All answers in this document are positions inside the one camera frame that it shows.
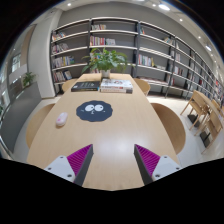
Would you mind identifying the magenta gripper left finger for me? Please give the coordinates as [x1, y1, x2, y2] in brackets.
[45, 144, 93, 186]

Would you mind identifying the dark round face mouse pad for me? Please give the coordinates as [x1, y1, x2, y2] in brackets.
[76, 100, 113, 122]

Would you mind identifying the wooden table set right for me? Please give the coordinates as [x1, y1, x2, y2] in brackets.
[183, 90, 223, 149]

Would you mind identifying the large grey bookshelf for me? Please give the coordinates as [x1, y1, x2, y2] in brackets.
[50, 17, 224, 100]

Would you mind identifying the stack of white books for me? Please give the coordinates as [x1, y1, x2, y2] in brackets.
[100, 79, 133, 93]

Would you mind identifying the black book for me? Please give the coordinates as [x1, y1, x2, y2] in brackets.
[71, 81, 100, 92]

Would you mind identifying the wooden chair far right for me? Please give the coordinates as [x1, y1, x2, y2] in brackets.
[134, 78, 151, 96]

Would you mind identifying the wooden chair left near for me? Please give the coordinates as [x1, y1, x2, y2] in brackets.
[26, 103, 54, 148]

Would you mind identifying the white pink computer mouse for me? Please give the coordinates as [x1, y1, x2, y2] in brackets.
[56, 112, 68, 127]

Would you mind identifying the green potted plant white pot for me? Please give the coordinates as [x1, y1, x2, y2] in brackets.
[82, 48, 127, 79]

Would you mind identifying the wooden chair right near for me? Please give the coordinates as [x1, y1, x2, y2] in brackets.
[152, 103, 186, 154]

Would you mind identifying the small plant on ledge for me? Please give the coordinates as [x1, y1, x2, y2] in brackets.
[23, 72, 35, 88]

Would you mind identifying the wooden chair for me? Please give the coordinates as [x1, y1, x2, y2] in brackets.
[152, 103, 186, 154]
[134, 78, 151, 96]
[26, 103, 54, 148]
[62, 79, 77, 92]

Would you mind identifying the wooden chair far left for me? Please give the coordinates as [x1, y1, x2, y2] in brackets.
[62, 79, 77, 92]

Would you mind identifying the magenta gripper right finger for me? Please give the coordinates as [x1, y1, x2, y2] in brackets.
[134, 144, 181, 185]

